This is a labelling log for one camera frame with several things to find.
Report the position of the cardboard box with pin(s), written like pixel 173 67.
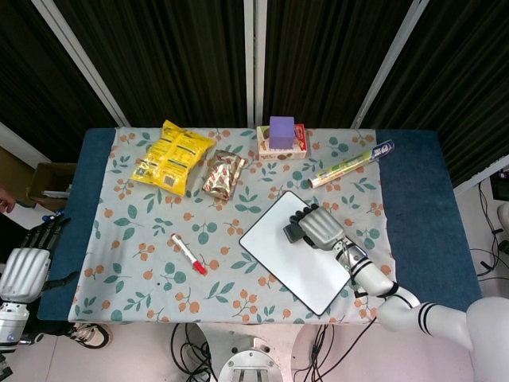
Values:
pixel 43 179

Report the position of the dark grey board eraser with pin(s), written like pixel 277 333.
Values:
pixel 293 234

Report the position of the gold foil snack bag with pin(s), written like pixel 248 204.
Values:
pixel 222 175

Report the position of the dark screen device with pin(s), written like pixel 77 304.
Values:
pixel 500 187

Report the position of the red-capped whiteboard marker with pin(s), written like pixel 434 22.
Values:
pixel 185 250

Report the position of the white upright frame post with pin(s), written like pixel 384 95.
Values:
pixel 254 59

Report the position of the floral leaf-and-fruit tablecloth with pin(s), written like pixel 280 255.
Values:
pixel 131 246

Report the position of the white slanted frame post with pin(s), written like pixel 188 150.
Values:
pixel 389 59
pixel 79 55

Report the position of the blue table mat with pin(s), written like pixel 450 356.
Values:
pixel 421 199

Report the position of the black-framed whiteboard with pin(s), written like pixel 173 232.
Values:
pixel 270 246

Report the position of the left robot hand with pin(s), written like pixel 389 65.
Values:
pixel 24 274

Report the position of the purple foam cube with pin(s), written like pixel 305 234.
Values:
pixel 282 131

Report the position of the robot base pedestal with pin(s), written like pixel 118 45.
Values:
pixel 250 358

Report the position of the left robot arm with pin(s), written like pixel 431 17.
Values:
pixel 12 326

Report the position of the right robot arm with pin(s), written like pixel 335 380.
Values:
pixel 374 278

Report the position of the yellow snack bag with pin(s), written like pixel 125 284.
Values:
pixel 171 159

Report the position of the cookie box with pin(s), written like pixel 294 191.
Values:
pixel 278 154

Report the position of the black pleated curtain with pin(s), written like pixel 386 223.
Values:
pixel 167 59

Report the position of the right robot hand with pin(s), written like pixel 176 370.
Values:
pixel 322 228

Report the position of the cling film roll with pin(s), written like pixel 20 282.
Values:
pixel 350 165

